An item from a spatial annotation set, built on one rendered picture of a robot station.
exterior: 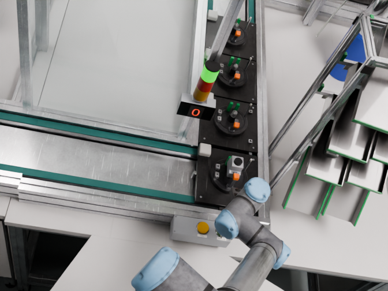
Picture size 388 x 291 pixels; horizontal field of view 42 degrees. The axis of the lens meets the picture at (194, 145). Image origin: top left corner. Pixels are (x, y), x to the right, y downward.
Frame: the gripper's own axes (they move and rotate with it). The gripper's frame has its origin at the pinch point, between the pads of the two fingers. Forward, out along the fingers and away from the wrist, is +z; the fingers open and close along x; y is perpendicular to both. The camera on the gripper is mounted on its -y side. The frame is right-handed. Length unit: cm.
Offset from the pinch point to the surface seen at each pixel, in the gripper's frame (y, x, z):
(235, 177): -15.7, 1.0, -8.7
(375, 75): -28, 27, -59
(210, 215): -5.3, -4.4, 2.8
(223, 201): -11.1, 0.1, 1.8
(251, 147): -37.0, 10.7, 1.8
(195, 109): -30.6, -17.9, -22.7
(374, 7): -99, 55, -29
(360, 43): -95, 58, -12
